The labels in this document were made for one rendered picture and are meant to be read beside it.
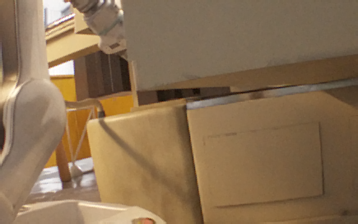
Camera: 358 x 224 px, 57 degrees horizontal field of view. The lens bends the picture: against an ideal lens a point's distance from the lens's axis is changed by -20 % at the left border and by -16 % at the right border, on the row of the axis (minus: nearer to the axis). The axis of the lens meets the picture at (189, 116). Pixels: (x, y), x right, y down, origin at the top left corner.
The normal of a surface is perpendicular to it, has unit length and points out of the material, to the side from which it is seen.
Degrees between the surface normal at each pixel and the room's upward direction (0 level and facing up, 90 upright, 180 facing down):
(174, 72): 90
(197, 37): 90
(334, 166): 90
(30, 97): 85
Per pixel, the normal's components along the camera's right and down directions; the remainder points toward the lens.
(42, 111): 0.82, -0.12
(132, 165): -0.43, 0.08
